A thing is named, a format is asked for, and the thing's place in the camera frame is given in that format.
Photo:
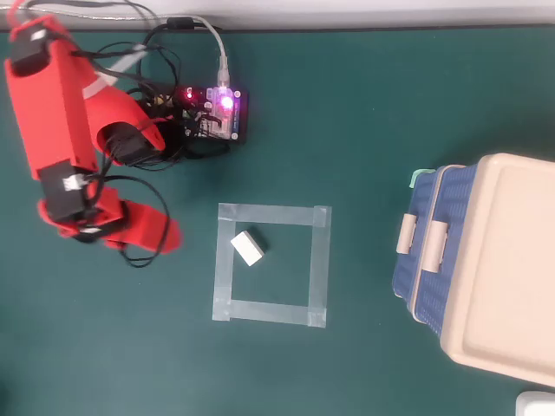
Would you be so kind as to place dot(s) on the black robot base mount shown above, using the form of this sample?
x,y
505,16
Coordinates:
x,y
128,147

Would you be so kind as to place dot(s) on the white toy brick cube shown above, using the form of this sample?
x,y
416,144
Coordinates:
x,y
247,249

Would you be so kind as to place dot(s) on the beige plastic drawer cabinet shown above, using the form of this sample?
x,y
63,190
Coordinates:
x,y
507,260

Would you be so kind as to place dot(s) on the white rounded object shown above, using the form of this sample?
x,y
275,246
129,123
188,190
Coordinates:
x,y
537,405

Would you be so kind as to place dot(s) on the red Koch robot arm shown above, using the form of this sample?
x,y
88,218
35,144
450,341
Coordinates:
x,y
47,108

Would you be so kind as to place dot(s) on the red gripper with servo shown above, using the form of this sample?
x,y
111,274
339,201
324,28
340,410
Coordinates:
x,y
106,212

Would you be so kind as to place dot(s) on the green tape tab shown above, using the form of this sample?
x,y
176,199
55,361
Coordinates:
x,y
416,177

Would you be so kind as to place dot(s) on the controller circuit board with LEDs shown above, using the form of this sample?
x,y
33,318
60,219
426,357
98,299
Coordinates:
x,y
217,115

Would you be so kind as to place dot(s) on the translucent tape strip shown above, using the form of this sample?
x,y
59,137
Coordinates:
x,y
223,268
320,268
273,214
269,311

